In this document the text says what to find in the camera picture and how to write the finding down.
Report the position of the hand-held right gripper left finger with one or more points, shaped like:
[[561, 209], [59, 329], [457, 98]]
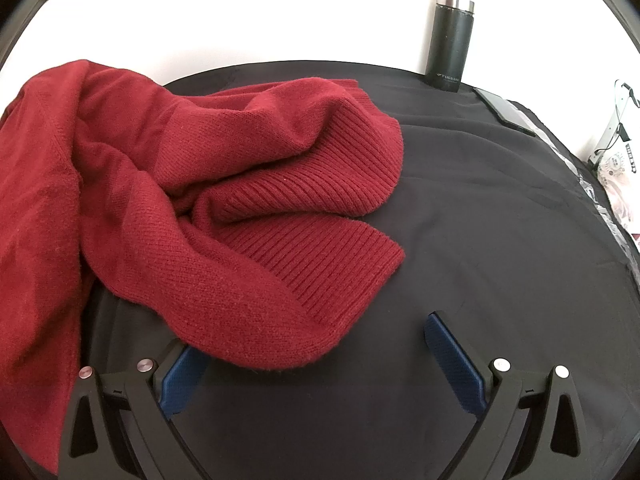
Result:
[[182, 377]]

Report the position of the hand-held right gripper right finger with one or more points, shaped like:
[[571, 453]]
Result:
[[455, 365]]

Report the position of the red knit sweater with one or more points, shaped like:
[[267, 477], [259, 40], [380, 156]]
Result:
[[200, 200]]

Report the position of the clear tape strip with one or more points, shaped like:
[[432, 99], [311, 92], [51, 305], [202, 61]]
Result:
[[585, 180]]

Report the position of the white plastic bag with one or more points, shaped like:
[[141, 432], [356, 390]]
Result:
[[620, 180]]

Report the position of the black smartphone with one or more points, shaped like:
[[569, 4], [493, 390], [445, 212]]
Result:
[[505, 110]]

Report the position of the black thermos bottle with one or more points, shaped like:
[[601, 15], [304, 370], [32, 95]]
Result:
[[445, 50]]

